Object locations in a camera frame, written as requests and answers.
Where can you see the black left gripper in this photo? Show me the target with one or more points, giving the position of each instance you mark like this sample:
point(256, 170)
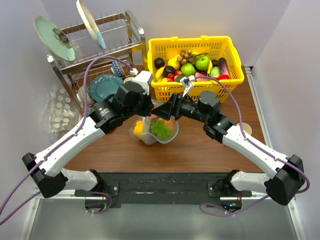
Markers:
point(149, 105)

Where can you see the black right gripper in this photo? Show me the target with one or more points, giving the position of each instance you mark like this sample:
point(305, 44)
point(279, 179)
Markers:
point(164, 111)

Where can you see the red yellow apple toy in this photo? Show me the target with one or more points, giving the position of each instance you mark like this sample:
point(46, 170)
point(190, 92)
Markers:
point(170, 124)

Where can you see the green grape bunch toy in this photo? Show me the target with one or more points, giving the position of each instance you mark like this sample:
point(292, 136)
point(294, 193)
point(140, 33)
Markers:
point(159, 129)

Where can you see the clear zip bag blue seal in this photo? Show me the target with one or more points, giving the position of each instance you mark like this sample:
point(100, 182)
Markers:
point(149, 138)

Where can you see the yellow bell pepper toy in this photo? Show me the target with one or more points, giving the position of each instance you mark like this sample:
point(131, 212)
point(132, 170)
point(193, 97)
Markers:
point(139, 128)

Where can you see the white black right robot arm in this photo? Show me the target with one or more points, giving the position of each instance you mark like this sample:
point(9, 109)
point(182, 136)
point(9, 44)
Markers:
point(282, 177)

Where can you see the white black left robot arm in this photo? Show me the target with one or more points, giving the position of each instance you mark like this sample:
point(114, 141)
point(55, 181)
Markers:
point(48, 166)

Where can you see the polka dot plastic bag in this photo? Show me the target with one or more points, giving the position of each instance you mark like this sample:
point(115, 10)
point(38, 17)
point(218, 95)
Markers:
point(60, 113)

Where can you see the yellow blue patterned bowl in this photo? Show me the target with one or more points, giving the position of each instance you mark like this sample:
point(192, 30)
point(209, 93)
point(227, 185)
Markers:
point(128, 79)

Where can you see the yellow banana toy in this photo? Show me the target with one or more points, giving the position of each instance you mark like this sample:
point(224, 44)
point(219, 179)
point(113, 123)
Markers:
point(159, 75)

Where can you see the teal scalloped plate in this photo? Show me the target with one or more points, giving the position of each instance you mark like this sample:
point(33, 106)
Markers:
point(103, 86)

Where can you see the blue zigzag bowl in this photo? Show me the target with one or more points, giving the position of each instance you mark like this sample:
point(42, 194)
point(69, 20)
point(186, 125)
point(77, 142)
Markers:
point(117, 69)

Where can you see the dark avocado toy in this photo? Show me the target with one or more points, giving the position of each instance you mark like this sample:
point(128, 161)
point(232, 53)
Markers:
point(168, 70)
point(159, 63)

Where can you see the green apple toy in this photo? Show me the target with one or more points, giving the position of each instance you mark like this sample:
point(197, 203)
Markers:
point(188, 70)
point(202, 63)

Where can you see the watermelon slice toy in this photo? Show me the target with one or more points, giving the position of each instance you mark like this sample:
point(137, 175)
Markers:
point(197, 74)

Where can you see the yellow pear toy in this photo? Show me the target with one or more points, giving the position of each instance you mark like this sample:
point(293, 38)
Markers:
point(173, 62)

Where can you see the brown grape bunch toy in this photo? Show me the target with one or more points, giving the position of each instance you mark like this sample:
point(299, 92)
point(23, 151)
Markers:
point(187, 56)

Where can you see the red pepper toy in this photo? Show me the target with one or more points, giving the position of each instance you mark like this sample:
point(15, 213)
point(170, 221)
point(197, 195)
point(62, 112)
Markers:
point(223, 77)

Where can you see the purple eggplant toy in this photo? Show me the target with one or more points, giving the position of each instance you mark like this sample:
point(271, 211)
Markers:
point(222, 63)

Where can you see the cream ceramic mug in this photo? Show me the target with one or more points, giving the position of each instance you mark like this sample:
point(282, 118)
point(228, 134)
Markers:
point(247, 128)

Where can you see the beige blue-edged plate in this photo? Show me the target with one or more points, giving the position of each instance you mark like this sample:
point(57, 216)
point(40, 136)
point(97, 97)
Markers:
point(90, 24)

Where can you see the mint green flower plate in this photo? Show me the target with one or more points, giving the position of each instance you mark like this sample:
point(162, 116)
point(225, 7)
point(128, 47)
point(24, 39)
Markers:
point(54, 38)

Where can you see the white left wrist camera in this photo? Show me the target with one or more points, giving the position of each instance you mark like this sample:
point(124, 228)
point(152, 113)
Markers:
point(144, 79)

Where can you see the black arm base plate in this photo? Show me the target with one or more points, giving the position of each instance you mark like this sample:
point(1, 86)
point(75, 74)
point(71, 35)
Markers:
point(159, 188)

